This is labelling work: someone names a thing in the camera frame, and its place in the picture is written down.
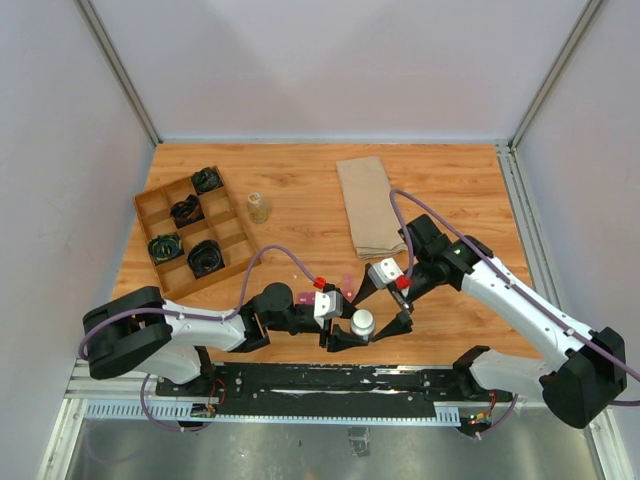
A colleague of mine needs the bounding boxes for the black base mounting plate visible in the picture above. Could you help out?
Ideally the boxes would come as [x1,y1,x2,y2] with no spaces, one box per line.
[155,362,492,412]

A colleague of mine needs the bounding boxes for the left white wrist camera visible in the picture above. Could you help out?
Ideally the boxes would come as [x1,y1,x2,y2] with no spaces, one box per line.
[313,276,344,325]

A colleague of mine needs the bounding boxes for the clear bottle yellow capsules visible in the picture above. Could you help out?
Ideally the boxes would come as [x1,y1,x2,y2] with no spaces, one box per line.
[247,192,270,224]

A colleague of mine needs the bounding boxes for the pink weekly pill organizer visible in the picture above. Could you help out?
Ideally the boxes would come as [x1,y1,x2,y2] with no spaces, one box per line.
[294,274,356,305]

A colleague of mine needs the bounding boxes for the wooden compartment tray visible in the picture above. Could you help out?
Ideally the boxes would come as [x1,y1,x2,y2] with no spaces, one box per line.
[133,166,258,301]

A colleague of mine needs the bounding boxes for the right aluminium frame post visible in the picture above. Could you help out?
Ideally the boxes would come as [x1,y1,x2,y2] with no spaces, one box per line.
[511,0,612,146]

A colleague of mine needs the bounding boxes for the left aluminium frame post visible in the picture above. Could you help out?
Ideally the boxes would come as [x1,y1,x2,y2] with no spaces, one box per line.
[73,0,162,147]

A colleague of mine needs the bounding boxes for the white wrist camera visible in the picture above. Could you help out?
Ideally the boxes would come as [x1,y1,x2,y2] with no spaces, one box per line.
[313,276,344,325]
[367,258,411,293]

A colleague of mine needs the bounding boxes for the purple cable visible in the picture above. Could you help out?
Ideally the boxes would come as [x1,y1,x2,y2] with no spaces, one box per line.
[78,244,321,434]
[389,188,640,441]

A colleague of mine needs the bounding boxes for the aluminium frame post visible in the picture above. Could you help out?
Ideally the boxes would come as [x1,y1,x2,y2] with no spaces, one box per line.
[511,0,612,146]
[73,0,162,147]

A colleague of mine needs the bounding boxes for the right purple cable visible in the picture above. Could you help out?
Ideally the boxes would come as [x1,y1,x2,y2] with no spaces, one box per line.
[389,188,640,441]

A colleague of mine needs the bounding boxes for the black coiled cable middle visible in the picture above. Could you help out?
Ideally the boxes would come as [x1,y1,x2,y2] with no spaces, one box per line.
[169,194,205,226]

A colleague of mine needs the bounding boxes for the black green coiled cable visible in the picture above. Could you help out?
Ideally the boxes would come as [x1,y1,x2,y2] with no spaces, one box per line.
[147,232,183,266]

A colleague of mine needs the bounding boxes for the white capped pill bottle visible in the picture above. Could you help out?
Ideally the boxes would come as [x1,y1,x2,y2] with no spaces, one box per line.
[350,309,375,338]

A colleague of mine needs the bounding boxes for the black coiled cable top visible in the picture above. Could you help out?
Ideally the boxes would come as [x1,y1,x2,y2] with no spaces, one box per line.
[192,168,224,195]

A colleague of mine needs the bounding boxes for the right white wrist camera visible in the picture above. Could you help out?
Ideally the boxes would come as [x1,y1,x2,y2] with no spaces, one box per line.
[367,258,411,293]

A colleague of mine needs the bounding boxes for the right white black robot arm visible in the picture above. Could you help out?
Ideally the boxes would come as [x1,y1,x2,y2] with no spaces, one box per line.
[353,214,627,428]

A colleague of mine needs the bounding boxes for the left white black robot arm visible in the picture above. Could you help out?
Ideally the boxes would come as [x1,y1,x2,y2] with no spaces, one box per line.
[79,283,375,396]

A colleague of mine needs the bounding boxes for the grey slotted cable duct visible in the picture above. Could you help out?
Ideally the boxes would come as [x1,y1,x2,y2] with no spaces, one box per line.
[83,397,462,427]

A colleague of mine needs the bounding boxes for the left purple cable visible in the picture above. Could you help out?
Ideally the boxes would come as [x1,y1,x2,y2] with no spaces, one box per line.
[78,244,321,434]

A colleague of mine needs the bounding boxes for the black coiled cable bottom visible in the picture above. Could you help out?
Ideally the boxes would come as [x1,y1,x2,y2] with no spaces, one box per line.
[186,239,224,277]

